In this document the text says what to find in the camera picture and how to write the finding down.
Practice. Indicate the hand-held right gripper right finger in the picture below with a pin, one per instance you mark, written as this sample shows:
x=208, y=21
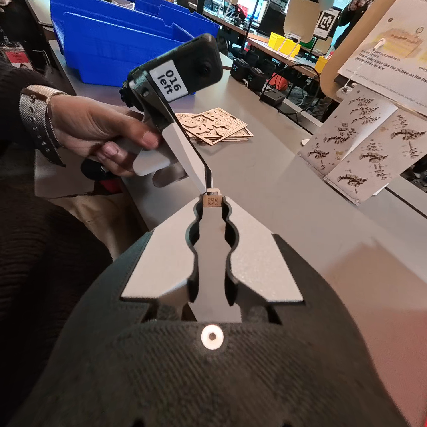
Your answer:
x=263, y=267

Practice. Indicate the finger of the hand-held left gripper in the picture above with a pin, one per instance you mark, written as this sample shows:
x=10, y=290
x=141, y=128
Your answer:
x=208, y=176
x=186, y=156

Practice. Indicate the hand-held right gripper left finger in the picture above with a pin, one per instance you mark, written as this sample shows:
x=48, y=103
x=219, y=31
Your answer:
x=160, y=263

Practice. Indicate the small printed wooden piece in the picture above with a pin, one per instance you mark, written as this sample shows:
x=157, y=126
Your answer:
x=212, y=200

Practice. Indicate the person's left forearm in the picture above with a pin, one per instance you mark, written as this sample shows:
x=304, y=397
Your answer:
x=13, y=100

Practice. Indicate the grey desk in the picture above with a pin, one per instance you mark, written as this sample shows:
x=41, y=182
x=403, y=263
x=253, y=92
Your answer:
x=267, y=173

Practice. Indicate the person's left hand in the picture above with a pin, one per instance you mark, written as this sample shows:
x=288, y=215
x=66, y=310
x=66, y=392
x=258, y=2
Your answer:
x=86, y=126

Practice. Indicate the wooden puzzle sheet stack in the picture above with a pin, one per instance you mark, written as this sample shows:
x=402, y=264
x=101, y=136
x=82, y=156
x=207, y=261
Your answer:
x=213, y=128

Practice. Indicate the blue plastic bin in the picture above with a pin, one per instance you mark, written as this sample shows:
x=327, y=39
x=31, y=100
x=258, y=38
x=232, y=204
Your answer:
x=116, y=56
x=160, y=13

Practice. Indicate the black battery charger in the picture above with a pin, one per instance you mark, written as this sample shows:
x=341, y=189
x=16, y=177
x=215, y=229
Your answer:
x=242, y=68
x=263, y=78

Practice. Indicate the person's beige pants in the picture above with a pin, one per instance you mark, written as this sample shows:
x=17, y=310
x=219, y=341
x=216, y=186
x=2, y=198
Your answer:
x=100, y=216

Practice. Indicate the black power adapter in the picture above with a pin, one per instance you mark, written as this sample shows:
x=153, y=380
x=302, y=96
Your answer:
x=273, y=97

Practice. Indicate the yellow plastic bin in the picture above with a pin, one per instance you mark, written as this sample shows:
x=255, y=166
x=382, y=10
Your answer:
x=322, y=62
x=283, y=43

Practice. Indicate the person's black sweater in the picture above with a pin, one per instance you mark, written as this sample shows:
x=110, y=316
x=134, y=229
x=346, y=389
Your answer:
x=40, y=267

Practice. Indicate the tan rounded board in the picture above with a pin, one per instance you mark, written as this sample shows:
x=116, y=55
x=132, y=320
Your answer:
x=300, y=20

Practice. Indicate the silver mesh wristwatch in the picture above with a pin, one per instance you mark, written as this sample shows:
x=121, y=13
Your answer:
x=36, y=113

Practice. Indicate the black white marker sign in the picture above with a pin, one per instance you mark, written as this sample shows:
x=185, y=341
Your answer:
x=327, y=23

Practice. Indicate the wooden instruction stand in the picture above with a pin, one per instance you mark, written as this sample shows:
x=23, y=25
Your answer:
x=337, y=50

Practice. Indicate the white instruction paper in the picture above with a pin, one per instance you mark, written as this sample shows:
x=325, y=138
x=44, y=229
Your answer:
x=400, y=40

